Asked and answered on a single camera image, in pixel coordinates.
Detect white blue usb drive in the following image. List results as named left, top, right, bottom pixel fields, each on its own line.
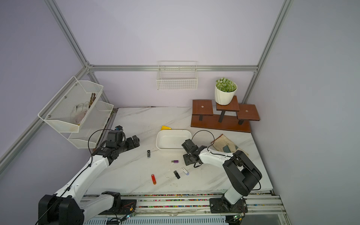
left=181, top=167, right=189, bottom=175

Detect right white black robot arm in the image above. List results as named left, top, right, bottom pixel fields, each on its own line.
left=182, top=139, right=262, bottom=206

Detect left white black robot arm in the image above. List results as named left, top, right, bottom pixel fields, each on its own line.
left=36, top=126, right=140, bottom=225

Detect white storage box tray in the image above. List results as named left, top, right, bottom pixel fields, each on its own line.
left=156, top=129, right=192, bottom=151

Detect clear bag in shelf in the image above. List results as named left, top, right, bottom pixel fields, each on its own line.
left=70, top=102, right=90, bottom=125

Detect white mesh two-tier shelf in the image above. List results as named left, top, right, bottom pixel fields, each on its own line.
left=38, top=77, right=114, bottom=149

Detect brown wooden stepped stand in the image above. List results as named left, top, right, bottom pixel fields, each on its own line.
left=191, top=96, right=260, bottom=133

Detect white pot green plant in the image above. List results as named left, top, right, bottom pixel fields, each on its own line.
left=215, top=77, right=238, bottom=106

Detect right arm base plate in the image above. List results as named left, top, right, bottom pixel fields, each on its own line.
left=209, top=198, right=248, bottom=213

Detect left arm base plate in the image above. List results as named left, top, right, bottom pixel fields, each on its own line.
left=100, top=199, right=137, bottom=215

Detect white wire wall basket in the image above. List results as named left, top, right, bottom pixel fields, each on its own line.
left=156, top=61, right=198, bottom=91

